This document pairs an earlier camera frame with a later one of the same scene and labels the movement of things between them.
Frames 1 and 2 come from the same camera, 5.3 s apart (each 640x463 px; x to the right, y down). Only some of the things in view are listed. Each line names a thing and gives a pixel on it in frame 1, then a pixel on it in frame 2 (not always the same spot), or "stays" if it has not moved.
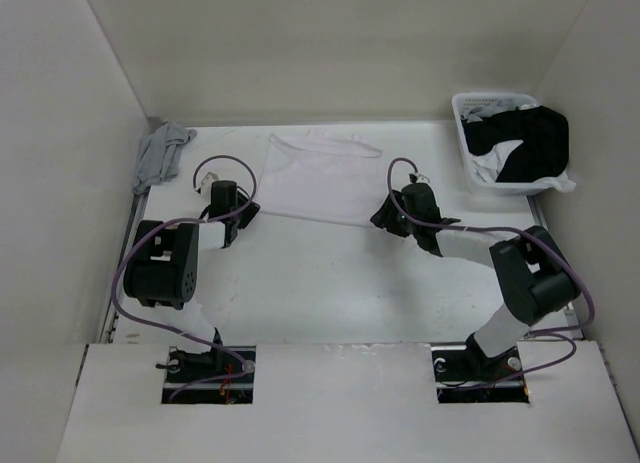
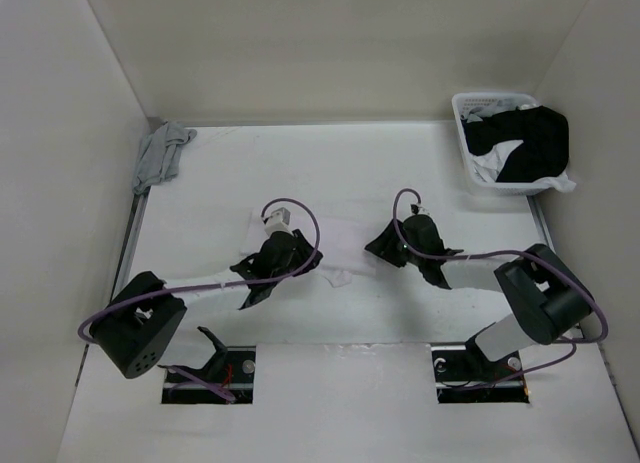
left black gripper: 250,212 → 303,249
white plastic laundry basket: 463,102 stays
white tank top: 331,179 → 342,242
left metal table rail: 112,317 stays
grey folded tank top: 159,159 stays
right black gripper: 385,217 → 383,246
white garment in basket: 489,165 stays
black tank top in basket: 545,148 stays
